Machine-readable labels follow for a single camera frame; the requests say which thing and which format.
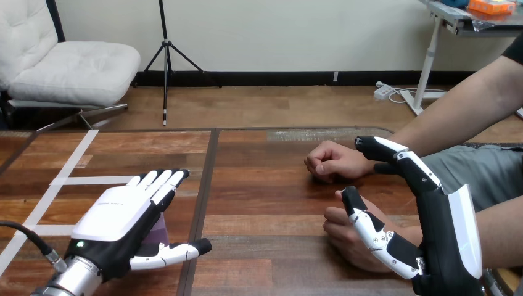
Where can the black tripod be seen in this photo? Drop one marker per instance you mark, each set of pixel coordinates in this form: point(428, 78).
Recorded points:
point(165, 53)

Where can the white desk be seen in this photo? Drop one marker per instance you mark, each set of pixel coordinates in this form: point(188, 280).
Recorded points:
point(427, 69)

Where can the white power strip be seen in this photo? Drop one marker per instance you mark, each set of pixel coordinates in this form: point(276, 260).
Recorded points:
point(383, 92)

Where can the purple block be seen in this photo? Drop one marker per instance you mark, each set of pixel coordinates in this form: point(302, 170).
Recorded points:
point(157, 235)

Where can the person's forearm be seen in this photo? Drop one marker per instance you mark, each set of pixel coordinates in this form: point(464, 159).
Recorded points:
point(461, 110)
point(502, 233)

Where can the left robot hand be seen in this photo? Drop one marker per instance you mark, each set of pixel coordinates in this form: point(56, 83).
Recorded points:
point(110, 216)

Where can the white cushioned chair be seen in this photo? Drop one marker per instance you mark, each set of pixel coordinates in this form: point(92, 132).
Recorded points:
point(69, 69)

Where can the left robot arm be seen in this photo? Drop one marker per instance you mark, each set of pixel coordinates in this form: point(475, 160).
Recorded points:
point(75, 280)

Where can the teal thing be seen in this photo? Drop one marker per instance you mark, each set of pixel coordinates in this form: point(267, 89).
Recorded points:
point(454, 3)

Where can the orange thing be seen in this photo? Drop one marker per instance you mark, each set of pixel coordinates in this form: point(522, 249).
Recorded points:
point(490, 6)

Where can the person's hand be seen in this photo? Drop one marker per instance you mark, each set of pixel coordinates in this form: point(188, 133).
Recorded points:
point(335, 161)
point(343, 237)

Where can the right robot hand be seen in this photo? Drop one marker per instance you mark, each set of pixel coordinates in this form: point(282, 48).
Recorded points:
point(441, 245)

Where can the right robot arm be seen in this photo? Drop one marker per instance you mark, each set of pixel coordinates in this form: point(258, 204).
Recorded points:
point(490, 286)

